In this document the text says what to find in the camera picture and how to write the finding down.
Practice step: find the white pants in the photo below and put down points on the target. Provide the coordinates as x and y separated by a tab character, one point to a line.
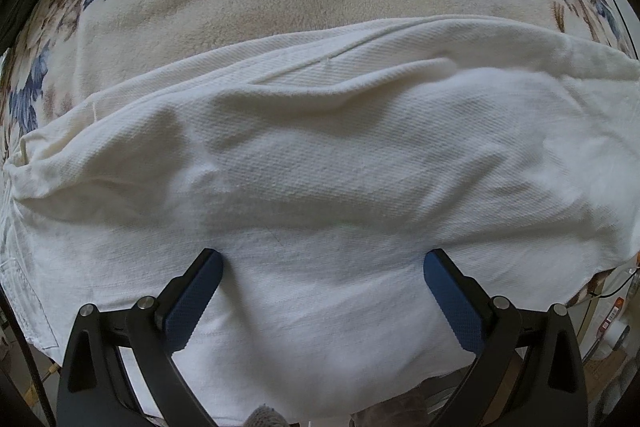
320	167

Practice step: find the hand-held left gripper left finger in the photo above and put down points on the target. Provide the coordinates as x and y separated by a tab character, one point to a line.
192	302

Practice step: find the cardboard box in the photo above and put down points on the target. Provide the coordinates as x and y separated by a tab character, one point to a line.
607	369

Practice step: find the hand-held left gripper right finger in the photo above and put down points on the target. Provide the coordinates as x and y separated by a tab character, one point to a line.
452	302

